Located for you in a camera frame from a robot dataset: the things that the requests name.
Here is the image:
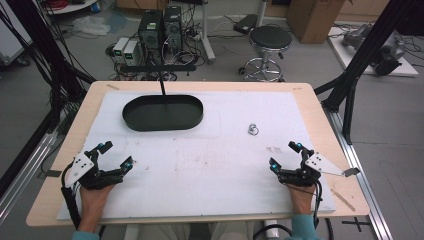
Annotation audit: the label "white desk leg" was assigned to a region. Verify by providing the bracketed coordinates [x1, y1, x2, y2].
[199, 0, 217, 65]

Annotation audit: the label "grey robot part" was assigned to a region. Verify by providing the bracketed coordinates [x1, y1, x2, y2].
[342, 23, 372, 51]

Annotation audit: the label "black computer tower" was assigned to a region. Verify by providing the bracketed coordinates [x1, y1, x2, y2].
[162, 5, 184, 55]
[137, 9, 165, 54]

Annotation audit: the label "black camera stand pole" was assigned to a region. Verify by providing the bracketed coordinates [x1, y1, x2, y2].
[119, 33, 197, 97]

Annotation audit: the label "white foam mat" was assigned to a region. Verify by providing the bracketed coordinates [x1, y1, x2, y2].
[56, 90, 337, 221]

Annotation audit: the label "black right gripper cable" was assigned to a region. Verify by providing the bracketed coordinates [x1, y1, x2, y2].
[312, 179, 324, 230]

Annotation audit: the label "clear plastic bag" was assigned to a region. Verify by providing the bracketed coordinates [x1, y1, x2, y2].
[71, 15, 111, 37]

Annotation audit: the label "wooden table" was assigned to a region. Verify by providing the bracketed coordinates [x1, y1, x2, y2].
[25, 80, 371, 228]

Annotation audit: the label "white round table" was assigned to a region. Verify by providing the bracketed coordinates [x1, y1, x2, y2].
[44, 0, 100, 15]

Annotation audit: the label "thin wooden strip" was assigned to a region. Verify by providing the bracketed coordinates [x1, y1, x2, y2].
[329, 187, 357, 213]

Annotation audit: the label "black power adapter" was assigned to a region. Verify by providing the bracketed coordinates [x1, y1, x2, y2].
[232, 13, 259, 36]

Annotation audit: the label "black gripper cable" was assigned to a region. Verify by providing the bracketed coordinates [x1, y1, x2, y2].
[312, 179, 324, 230]
[60, 162, 83, 231]

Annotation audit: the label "person's right hand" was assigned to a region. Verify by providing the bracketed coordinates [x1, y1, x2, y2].
[286, 183, 317, 216]

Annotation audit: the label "white floor board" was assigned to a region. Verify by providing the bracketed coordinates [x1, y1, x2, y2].
[327, 25, 420, 79]

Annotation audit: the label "person's legs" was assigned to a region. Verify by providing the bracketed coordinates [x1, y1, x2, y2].
[137, 221, 255, 240]

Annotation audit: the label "black floor cable loop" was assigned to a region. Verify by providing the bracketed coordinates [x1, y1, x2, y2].
[252, 223, 294, 240]

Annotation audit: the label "black oval tray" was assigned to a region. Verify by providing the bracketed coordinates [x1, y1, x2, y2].
[121, 94, 205, 132]

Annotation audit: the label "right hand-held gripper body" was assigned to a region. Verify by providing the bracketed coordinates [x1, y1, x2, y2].
[278, 151, 345, 188]

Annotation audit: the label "cardboard box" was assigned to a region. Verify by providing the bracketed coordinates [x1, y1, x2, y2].
[286, 0, 347, 45]

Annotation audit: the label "white power supply unit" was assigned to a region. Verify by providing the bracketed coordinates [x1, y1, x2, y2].
[112, 36, 130, 65]
[123, 40, 141, 67]

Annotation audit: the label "aluminium rail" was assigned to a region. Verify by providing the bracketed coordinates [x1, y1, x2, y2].
[0, 131, 60, 221]
[323, 107, 395, 240]

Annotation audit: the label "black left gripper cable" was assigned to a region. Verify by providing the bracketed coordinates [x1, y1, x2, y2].
[60, 162, 83, 231]

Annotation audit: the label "person's left hand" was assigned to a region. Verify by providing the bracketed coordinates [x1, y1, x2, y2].
[77, 183, 116, 234]

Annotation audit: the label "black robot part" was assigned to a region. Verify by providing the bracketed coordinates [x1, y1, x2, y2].
[370, 32, 407, 77]

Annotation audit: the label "black frame strut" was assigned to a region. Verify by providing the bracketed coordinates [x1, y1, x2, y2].
[313, 0, 424, 146]
[0, 0, 98, 134]

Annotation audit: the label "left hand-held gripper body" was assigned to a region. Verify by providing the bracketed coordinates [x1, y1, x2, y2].
[64, 150, 124, 191]

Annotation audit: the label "black round stool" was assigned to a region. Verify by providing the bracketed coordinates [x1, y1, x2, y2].
[237, 25, 294, 83]

